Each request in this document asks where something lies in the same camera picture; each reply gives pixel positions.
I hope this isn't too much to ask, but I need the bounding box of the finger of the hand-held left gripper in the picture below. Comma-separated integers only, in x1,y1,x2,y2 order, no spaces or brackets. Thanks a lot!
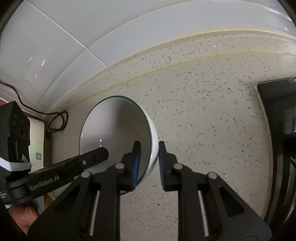
67,147,109,174

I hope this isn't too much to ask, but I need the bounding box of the white dark-rimmed bowl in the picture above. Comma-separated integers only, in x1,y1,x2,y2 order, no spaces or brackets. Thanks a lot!
79,95,159,195

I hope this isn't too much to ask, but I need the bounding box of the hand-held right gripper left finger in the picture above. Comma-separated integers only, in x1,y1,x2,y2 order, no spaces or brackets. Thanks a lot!
27,141,142,241

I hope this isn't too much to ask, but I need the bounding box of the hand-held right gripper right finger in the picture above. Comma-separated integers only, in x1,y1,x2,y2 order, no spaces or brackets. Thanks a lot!
158,141,273,241

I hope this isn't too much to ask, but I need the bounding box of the black stove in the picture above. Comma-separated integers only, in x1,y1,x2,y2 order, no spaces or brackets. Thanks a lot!
256,77,296,230

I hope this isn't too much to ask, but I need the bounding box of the black power cable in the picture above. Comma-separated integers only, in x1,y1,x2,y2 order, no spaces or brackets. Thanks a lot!
0,80,69,140

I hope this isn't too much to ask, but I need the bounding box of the white rice cooker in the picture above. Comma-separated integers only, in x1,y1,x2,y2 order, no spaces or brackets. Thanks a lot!
27,117,53,173

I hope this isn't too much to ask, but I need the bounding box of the person's left hand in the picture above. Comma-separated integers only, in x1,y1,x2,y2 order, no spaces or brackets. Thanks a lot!
8,203,40,236

